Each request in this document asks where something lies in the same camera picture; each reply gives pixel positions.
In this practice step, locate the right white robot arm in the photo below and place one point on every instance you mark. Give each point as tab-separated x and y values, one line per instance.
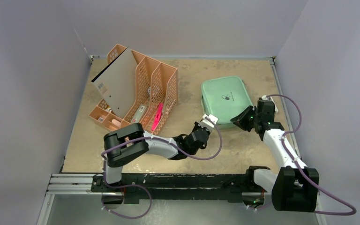
292	188

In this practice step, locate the pink marker pen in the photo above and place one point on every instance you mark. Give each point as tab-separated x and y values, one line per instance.
158	116

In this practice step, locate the black table front rail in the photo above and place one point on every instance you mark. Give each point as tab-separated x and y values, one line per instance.
233	188

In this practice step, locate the pink plastic desk organizer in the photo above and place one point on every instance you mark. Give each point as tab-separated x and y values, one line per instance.
155	82

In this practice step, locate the grey folder board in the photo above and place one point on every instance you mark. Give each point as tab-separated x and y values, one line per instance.
116	82

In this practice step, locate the mint green storage case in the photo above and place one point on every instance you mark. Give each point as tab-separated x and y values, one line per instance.
225	98

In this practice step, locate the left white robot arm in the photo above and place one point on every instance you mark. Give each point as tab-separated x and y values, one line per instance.
127	144

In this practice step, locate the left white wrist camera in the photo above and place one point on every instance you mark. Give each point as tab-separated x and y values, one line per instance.
208	121

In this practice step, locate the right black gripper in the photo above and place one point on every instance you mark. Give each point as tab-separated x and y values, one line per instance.
246	121

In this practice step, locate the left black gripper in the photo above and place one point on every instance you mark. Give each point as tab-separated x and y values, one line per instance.
197	126

